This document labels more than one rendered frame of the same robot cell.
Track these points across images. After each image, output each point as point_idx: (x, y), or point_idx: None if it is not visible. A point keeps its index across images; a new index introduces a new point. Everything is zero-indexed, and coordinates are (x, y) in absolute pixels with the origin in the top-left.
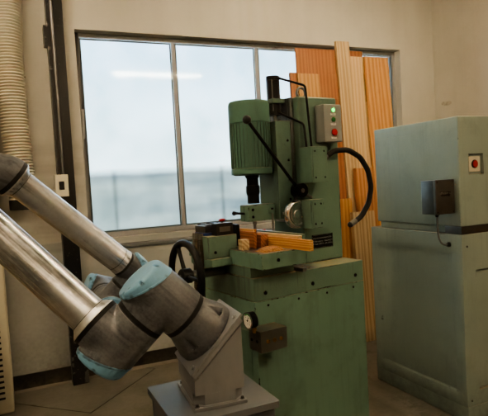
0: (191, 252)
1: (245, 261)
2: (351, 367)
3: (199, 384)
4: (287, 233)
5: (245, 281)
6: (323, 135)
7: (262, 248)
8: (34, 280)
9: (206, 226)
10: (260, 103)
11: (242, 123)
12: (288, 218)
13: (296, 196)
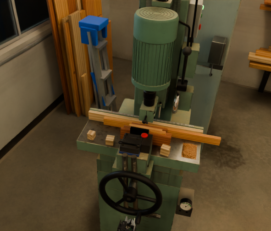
0: (150, 186)
1: (174, 165)
2: None
3: None
4: (185, 125)
5: (170, 176)
6: (195, 32)
7: (189, 154)
8: None
9: (139, 149)
10: (178, 20)
11: (165, 45)
12: (177, 110)
13: (181, 90)
